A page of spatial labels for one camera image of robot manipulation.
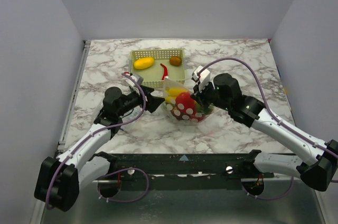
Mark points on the yellow green mango toy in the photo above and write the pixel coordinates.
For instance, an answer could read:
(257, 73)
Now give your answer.
(170, 100)

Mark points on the clear plastic box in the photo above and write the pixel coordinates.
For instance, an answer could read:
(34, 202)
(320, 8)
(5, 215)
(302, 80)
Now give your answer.
(130, 116)

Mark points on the clear zip top bag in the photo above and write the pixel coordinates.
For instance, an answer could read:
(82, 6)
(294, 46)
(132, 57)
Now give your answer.
(174, 114)

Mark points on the beige perforated plastic basket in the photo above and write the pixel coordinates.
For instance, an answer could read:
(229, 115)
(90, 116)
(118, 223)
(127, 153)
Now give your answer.
(153, 76)

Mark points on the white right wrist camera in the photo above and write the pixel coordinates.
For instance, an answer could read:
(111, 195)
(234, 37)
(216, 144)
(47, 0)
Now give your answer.
(201, 77)

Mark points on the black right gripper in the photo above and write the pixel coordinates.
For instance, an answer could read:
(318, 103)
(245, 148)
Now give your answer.
(202, 97)

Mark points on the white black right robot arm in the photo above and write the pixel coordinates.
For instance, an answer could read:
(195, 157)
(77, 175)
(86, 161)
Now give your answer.
(314, 160)

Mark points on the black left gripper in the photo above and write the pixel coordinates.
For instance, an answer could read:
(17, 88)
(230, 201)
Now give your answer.
(152, 102)

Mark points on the brown kiwi toy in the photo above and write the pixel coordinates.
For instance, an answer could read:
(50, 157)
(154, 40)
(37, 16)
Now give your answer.
(175, 61)

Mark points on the red chili pepper toy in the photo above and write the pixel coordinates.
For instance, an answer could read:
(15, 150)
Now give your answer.
(165, 71)

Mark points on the red tomato toy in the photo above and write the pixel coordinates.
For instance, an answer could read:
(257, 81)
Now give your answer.
(185, 104)

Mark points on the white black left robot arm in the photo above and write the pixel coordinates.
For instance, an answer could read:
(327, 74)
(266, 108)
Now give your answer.
(60, 178)

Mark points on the yellow banana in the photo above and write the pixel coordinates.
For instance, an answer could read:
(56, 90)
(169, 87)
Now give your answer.
(174, 92)
(144, 63)

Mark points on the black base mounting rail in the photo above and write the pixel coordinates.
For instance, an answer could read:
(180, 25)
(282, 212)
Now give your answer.
(177, 172)

